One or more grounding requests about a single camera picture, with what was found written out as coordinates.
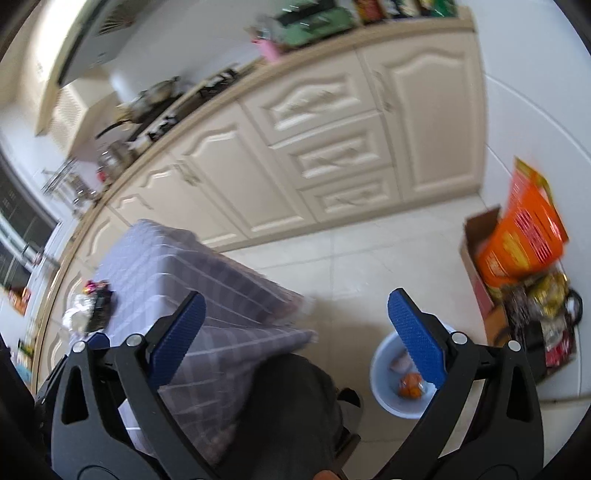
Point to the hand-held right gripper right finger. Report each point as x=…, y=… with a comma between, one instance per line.
x=418, y=337

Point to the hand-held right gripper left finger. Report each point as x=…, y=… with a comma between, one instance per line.
x=178, y=337

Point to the pale blue trash bin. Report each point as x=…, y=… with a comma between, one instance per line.
x=383, y=392

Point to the black snack packet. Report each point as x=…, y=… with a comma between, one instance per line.
x=99, y=311

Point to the white pink crumpled tissue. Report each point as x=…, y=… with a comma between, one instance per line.
x=401, y=363

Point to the orange snack wrapper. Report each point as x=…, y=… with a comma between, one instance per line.
x=411, y=385

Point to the grey checked tablecloth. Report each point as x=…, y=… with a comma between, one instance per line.
x=184, y=263

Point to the small cardboard box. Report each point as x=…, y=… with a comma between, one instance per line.
x=501, y=323

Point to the brown cardboard box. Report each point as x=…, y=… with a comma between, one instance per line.
x=473, y=272

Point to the pink wrapper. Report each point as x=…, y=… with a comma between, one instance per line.
x=97, y=287

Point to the dark patterned packet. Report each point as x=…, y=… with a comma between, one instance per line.
x=515, y=307

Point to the clear plastic wrap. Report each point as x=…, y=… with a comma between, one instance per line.
x=77, y=316

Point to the cream cabinet door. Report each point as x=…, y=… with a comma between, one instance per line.
x=425, y=115
x=240, y=175
x=184, y=207

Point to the gold foil packet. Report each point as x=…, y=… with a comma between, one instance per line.
x=547, y=293

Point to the red snack packet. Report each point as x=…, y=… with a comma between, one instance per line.
x=561, y=344

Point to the orange plastic bag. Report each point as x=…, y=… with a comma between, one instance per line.
x=521, y=230

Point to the cream cabinet drawer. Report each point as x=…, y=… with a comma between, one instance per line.
x=337, y=152
x=353, y=196
x=314, y=99

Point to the metal dish rack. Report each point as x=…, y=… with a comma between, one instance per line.
x=69, y=184

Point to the glass jar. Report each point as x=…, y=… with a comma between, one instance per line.
x=115, y=159

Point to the dark window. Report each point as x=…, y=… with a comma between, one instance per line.
x=23, y=217

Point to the black gas stove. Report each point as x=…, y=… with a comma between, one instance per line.
x=198, y=101

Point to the metal cooking pan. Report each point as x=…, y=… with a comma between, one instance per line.
x=147, y=99

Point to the pink container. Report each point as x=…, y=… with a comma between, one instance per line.
x=268, y=50

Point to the cream kitchen cabinet unit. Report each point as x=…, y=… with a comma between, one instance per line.
x=369, y=39

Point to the white range hood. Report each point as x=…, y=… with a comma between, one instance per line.
x=101, y=37

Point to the row of condiment bottles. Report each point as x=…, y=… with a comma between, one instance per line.
x=406, y=9

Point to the green box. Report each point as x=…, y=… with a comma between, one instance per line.
x=318, y=23

